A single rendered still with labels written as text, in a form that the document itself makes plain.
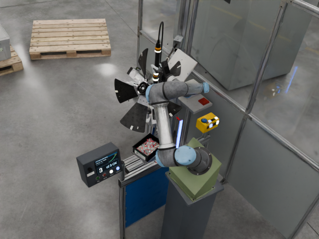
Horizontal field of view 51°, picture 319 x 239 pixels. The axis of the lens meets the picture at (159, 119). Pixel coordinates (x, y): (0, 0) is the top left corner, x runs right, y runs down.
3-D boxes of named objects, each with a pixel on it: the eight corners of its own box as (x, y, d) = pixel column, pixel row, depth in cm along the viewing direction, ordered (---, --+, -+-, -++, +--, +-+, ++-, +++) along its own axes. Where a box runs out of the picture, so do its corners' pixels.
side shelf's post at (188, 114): (181, 153, 388) (191, 97, 332) (183, 156, 386) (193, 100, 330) (178, 155, 386) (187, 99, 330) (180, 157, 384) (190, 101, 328)
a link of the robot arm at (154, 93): (176, 168, 207) (162, 81, 205) (155, 170, 215) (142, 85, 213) (184, 164, 218) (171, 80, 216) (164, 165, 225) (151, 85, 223)
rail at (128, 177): (205, 139, 298) (207, 133, 293) (209, 142, 296) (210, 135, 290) (118, 185, 255) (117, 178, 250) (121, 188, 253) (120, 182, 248)
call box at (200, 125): (209, 121, 288) (211, 111, 281) (217, 127, 283) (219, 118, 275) (195, 127, 281) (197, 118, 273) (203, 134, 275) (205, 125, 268)
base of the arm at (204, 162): (213, 163, 216) (207, 160, 208) (195, 176, 221) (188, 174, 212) (202, 145, 224) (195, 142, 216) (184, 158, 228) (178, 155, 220)
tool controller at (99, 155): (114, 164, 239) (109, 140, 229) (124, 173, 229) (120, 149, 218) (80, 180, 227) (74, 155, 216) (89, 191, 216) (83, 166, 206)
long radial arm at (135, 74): (158, 87, 300) (151, 84, 291) (154, 95, 302) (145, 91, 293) (140, 71, 317) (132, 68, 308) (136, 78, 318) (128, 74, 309)
